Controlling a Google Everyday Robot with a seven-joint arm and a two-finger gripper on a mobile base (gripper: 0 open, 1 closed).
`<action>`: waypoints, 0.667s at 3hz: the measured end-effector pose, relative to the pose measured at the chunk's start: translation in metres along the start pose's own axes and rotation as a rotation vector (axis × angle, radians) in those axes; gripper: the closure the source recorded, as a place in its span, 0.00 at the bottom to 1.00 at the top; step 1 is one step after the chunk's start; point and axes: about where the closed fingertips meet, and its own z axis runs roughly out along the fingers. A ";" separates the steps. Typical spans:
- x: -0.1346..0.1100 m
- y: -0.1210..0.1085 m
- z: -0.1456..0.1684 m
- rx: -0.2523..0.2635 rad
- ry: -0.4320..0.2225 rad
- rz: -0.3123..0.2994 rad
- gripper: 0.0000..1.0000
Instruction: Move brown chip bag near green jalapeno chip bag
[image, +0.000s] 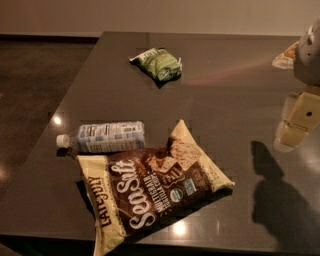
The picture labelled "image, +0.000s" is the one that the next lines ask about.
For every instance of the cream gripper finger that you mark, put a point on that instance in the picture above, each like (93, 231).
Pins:
(287, 137)

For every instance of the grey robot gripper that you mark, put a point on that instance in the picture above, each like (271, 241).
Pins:
(308, 60)

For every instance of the brown sea salt chip bag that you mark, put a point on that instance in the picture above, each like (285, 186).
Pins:
(133, 191)

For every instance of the green jalapeno chip bag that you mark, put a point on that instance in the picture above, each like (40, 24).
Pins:
(159, 64)

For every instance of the small yellow snack packet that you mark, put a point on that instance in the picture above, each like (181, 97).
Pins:
(286, 59)

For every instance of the clear plastic water bottle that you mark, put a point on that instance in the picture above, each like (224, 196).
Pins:
(104, 138)

